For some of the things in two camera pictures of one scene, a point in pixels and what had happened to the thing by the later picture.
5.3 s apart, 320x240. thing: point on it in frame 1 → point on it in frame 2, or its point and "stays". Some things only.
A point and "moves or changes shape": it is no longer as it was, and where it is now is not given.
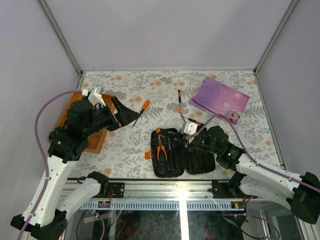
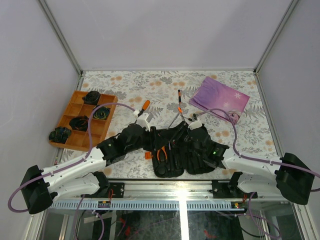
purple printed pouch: [218, 99] stays
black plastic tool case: [171, 158] stays
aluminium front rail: [193, 195] stays
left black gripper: [125, 116] → [148, 133]
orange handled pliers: [159, 147] moves or changes shape
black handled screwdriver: [166, 131] → [174, 119]
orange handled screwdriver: [145, 106] stays
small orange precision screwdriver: [180, 111] stays
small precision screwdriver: [179, 94] stays
